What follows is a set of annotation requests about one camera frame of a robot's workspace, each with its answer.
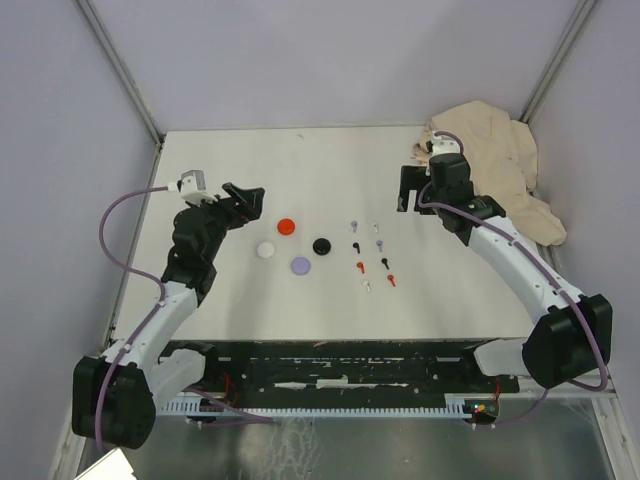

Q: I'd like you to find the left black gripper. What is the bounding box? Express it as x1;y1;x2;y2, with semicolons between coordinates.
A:
187;182;264;262

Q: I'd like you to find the red earbud case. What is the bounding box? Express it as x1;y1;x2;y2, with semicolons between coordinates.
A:
276;218;296;236

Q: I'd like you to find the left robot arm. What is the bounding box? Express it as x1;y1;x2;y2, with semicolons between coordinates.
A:
71;172;265;449

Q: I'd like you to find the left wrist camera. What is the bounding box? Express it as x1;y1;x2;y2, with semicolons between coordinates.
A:
178;170;217;206

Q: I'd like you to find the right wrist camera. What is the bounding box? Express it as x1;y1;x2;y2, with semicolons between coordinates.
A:
430;131;461;159

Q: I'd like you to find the white earbud case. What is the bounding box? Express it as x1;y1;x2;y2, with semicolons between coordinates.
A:
256;241;276;259

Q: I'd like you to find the purple earbud case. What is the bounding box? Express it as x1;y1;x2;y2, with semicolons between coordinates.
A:
290;256;312;276

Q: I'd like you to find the black earbud case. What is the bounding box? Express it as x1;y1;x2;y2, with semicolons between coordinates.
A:
312;237;332;256

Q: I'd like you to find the white cable duct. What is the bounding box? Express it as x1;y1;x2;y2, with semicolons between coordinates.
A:
155;393;476;417

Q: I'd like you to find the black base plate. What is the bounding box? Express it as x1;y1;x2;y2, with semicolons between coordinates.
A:
162;340;520;410

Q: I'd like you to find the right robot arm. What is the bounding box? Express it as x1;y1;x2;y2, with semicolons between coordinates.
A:
397;153;613;391

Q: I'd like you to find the beige cloth bag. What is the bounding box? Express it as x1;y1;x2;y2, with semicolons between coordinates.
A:
413;101;567;246

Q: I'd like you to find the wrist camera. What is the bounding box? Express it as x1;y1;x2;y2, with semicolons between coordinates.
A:
430;131;461;159
178;170;217;206

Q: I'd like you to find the white paper corner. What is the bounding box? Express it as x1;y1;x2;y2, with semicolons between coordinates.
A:
75;448;137;480

